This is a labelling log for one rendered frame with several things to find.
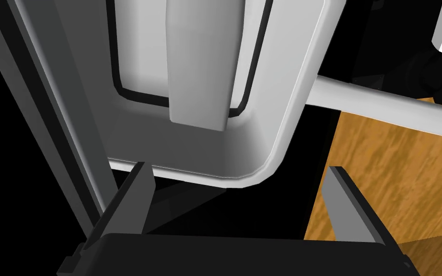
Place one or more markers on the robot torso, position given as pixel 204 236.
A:
pixel 205 153

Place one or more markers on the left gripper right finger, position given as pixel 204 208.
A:
pixel 345 214

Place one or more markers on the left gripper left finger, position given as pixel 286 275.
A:
pixel 134 203

